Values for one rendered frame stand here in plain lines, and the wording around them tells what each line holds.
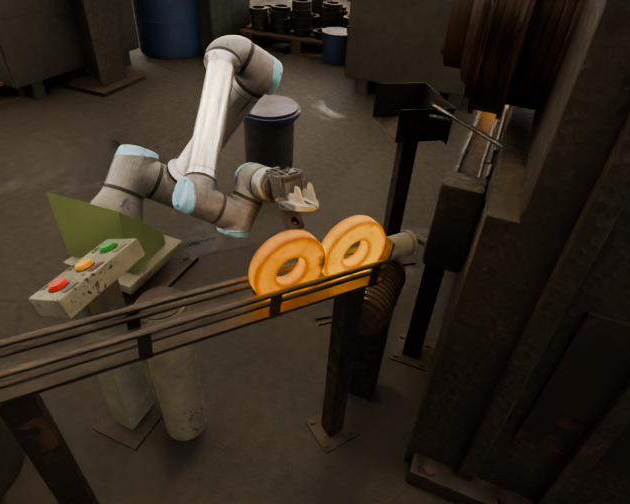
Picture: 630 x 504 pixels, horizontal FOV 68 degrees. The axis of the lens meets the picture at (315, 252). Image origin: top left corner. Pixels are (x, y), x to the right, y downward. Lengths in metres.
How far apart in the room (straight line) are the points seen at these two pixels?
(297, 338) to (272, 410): 0.31
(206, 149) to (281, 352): 0.76
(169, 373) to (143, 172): 0.87
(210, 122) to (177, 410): 0.81
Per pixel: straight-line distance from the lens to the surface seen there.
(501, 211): 0.89
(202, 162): 1.32
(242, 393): 1.60
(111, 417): 1.63
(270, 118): 2.31
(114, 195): 1.85
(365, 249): 1.01
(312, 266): 0.92
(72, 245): 2.01
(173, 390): 1.33
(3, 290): 2.20
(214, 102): 1.45
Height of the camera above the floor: 1.32
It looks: 39 degrees down
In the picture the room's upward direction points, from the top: 4 degrees clockwise
